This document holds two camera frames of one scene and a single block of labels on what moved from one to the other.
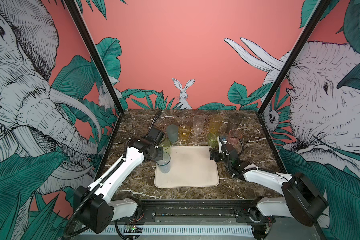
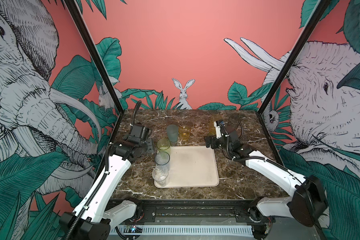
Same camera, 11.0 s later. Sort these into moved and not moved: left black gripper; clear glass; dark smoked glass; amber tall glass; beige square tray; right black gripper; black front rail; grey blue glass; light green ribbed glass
Moved: left black gripper; clear glass; right black gripper
Not moved: beige square tray; dark smoked glass; black front rail; amber tall glass; grey blue glass; light green ribbed glass
